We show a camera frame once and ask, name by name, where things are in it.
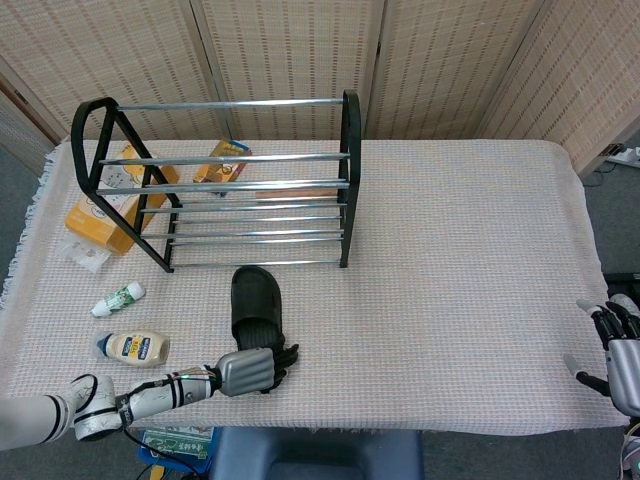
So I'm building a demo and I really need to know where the mayonnaise squeeze bottle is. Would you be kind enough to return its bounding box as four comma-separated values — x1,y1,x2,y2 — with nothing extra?
95,330,171,370

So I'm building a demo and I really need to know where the small orange snack box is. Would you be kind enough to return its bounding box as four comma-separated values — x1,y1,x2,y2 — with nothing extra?
193,139,251,196

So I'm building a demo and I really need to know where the white woven tablecloth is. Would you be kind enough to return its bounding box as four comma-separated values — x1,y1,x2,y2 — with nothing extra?
0,138,629,434

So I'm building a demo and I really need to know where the bamboo folding screen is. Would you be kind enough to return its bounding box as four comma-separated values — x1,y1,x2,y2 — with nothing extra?
0,0,640,176

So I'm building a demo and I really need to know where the large orange tissue pack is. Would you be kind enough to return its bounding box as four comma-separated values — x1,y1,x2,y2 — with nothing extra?
64,142,181,257

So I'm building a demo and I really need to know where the small white green bottle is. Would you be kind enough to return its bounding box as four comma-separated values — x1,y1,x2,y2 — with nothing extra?
90,281,146,318

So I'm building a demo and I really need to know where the white power strip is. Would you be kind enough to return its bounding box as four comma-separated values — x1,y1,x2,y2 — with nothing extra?
602,143,640,169

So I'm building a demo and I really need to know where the clear plastic packet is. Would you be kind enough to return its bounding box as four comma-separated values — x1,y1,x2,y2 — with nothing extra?
58,238,111,274

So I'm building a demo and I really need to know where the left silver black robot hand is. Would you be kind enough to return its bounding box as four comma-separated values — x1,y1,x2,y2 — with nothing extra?
214,337,301,399

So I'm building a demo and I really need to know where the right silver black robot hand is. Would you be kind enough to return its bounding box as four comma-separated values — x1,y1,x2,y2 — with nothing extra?
563,297,640,419

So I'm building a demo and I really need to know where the black slipper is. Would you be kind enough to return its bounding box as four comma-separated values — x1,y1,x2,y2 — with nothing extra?
230,265,285,359

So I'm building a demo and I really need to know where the black metal shoe rack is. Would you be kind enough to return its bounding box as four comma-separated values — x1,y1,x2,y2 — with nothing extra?
70,90,362,274

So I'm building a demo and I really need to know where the green white printed box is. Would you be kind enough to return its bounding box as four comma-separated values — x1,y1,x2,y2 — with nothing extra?
139,427,216,462

